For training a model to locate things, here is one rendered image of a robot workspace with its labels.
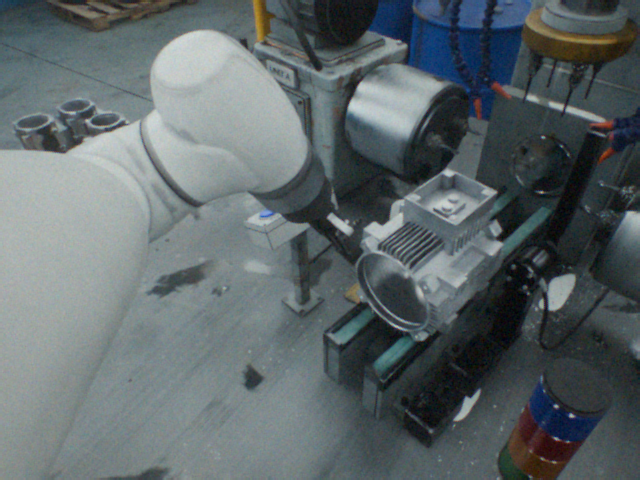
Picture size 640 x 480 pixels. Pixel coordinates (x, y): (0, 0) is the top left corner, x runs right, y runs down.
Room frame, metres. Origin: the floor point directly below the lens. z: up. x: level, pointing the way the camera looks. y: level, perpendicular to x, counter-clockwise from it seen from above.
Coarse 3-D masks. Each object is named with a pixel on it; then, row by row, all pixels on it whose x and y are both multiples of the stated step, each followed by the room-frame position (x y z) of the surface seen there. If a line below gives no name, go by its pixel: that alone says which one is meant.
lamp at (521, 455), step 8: (512, 432) 0.26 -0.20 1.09; (512, 440) 0.25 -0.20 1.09; (520, 440) 0.24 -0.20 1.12; (512, 448) 0.24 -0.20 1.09; (520, 448) 0.23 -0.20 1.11; (528, 448) 0.23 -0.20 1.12; (512, 456) 0.24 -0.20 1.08; (520, 456) 0.23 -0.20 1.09; (528, 456) 0.22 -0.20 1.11; (536, 456) 0.22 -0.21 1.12; (520, 464) 0.23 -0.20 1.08; (528, 464) 0.22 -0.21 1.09; (536, 464) 0.22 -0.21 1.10; (544, 464) 0.21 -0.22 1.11; (552, 464) 0.21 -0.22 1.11; (560, 464) 0.21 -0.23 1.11; (528, 472) 0.22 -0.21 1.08; (536, 472) 0.22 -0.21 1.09; (544, 472) 0.21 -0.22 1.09; (552, 472) 0.21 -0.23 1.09; (560, 472) 0.22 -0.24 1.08
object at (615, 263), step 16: (624, 192) 0.74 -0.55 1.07; (608, 224) 0.66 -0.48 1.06; (624, 224) 0.61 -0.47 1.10; (608, 240) 0.60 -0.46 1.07; (624, 240) 0.59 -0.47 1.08; (608, 256) 0.59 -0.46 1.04; (624, 256) 0.58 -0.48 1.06; (592, 272) 0.61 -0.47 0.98; (608, 272) 0.59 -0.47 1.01; (624, 272) 0.57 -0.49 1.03; (624, 288) 0.57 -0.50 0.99
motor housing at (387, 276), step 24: (384, 240) 0.57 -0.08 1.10; (408, 240) 0.57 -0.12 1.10; (432, 240) 0.57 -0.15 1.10; (360, 264) 0.59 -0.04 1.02; (384, 264) 0.63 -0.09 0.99; (408, 264) 0.52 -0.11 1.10; (432, 264) 0.53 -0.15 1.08; (456, 264) 0.55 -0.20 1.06; (480, 264) 0.56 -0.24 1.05; (360, 288) 0.58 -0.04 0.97; (384, 288) 0.59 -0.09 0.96; (408, 288) 0.61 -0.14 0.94; (384, 312) 0.55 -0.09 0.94; (408, 312) 0.55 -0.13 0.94; (432, 312) 0.48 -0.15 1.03; (456, 312) 0.53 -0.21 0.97
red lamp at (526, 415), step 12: (528, 408) 0.25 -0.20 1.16; (528, 420) 0.24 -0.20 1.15; (528, 432) 0.23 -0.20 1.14; (540, 432) 0.22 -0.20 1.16; (528, 444) 0.23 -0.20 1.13; (540, 444) 0.22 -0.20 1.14; (552, 444) 0.22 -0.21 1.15; (564, 444) 0.21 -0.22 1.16; (576, 444) 0.21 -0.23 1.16; (540, 456) 0.22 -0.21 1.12; (552, 456) 0.21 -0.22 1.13; (564, 456) 0.21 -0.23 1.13
